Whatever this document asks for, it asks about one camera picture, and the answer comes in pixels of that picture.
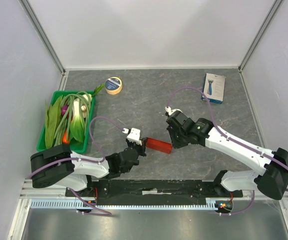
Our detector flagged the orange carrot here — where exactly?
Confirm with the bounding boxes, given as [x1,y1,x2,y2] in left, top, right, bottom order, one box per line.
[62,131,70,145]

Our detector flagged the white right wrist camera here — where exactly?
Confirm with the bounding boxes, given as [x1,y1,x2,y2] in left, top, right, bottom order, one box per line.
[165,106,182,117]

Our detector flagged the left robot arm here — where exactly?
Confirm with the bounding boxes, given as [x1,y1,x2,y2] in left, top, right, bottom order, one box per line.
[29,138,147,197]

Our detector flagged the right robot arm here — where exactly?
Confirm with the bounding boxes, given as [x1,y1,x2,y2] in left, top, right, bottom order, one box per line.
[165,107,288,200]

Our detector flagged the red paper box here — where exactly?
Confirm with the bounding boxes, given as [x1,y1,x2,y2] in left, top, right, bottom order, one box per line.
[146,137,172,154]

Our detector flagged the slotted cable duct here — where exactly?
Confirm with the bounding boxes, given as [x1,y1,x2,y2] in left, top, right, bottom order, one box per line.
[30,198,221,210]

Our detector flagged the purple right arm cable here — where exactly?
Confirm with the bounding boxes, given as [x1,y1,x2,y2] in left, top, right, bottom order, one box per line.
[167,86,288,216]

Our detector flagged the bok choy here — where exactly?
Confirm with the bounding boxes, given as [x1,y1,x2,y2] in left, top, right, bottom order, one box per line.
[69,98,85,143]

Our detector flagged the masking tape roll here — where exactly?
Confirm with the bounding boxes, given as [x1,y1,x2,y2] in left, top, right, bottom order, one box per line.
[105,76,123,95]

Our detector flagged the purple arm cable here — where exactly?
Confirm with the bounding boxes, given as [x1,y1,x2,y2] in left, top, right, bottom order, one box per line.
[167,86,288,216]
[28,116,129,216]

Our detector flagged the razor package box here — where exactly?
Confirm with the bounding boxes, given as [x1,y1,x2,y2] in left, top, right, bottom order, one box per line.
[203,73,226,104]

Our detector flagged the green leafy vegetables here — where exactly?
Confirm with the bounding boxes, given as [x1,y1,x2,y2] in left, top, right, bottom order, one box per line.
[44,96,62,149]

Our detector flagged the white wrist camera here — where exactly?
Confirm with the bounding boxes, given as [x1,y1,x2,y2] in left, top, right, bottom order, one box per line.
[122,128,142,146]
[165,106,182,117]

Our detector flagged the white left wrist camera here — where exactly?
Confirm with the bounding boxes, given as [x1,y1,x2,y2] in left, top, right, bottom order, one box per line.
[122,128,142,146]

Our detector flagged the purple onion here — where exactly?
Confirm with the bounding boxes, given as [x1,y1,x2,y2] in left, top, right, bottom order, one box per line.
[61,105,68,116]

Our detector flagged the green long beans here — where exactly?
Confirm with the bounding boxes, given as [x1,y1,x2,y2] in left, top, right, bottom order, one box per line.
[52,91,94,148]

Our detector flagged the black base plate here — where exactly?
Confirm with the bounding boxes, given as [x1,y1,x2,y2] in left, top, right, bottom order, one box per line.
[77,179,243,206]

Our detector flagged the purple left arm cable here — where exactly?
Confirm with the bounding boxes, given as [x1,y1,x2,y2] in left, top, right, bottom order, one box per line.
[28,116,129,216]

